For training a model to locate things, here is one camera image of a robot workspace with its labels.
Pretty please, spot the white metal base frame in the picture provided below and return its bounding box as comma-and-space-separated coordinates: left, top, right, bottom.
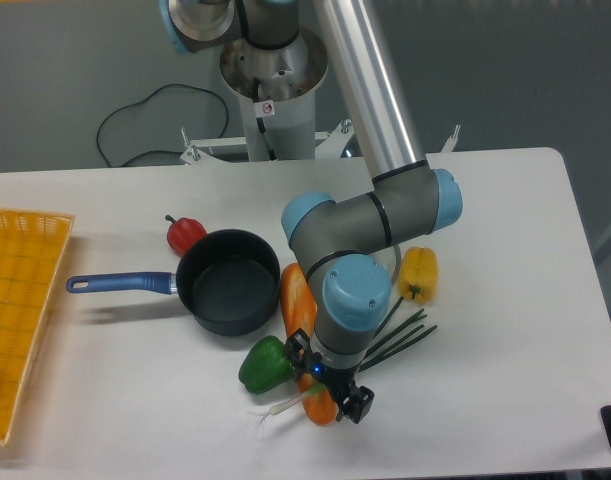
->
178, 118, 462, 166

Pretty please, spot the orange baguette bread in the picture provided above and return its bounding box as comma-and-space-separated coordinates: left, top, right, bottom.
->
280, 263, 338, 426

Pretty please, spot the glass pot lid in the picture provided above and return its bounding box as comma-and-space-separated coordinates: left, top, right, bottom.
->
372, 245, 402, 286

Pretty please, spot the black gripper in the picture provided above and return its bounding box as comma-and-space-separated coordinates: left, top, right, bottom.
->
283, 329, 374, 424

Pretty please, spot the yellow woven basket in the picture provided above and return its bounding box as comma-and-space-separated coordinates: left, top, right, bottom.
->
0, 208, 75, 446

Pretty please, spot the red bell pepper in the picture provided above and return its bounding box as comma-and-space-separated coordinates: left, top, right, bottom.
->
165, 215, 207, 257

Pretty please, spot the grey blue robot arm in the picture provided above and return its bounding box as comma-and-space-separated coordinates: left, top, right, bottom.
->
159, 1, 462, 422

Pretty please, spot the green onion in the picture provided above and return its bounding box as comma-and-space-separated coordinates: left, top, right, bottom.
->
255, 309, 437, 425

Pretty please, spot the black cable on floor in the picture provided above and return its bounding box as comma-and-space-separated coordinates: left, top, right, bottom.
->
95, 83, 230, 168

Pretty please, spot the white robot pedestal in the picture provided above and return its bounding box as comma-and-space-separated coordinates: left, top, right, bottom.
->
220, 27, 328, 162

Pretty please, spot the yellow bell pepper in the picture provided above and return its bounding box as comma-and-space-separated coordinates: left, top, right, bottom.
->
398, 247, 439, 304

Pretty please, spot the black saucepan blue handle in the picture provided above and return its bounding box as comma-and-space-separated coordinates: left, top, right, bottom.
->
66, 229, 281, 337

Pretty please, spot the green bell pepper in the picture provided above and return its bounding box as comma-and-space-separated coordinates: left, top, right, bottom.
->
238, 335, 293, 395

